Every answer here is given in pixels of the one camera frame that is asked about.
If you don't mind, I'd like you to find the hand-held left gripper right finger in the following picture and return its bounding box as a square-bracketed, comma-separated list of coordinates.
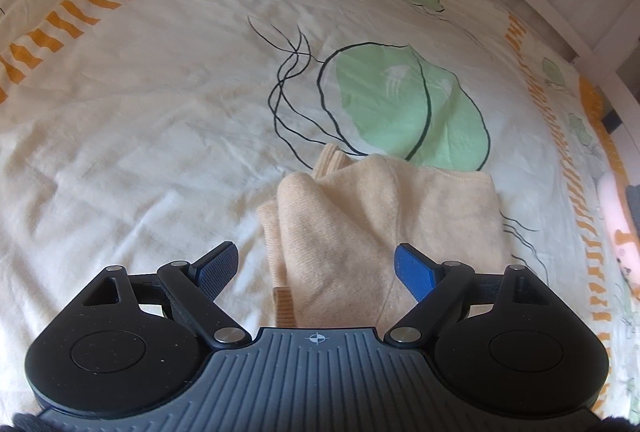
[382, 242, 551, 347]

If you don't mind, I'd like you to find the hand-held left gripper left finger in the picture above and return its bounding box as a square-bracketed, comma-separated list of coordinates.
[82, 241, 253, 348]

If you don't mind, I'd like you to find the beige knit sweater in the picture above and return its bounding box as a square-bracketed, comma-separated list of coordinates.
[256, 143, 511, 329]

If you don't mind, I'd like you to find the white leaf-print bed sheet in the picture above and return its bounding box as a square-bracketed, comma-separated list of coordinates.
[0, 0, 640, 423]

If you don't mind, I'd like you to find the orange mattress cover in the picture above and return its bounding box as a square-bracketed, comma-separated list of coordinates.
[0, 0, 633, 175]

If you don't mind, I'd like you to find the white wooden bed frame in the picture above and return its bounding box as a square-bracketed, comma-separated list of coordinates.
[440, 0, 640, 123]

